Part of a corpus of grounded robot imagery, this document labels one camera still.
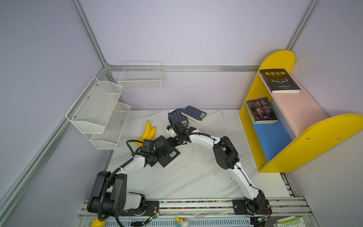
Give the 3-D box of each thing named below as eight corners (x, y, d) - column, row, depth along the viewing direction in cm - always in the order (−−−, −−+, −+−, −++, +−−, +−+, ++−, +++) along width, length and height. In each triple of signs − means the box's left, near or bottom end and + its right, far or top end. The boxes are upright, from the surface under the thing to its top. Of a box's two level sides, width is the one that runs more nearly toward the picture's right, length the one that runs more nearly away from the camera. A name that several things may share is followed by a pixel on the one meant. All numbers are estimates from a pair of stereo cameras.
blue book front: (181, 114, 119) (181, 112, 117) (188, 107, 125) (188, 104, 123) (200, 123, 113) (201, 121, 111) (206, 115, 119) (207, 112, 117)
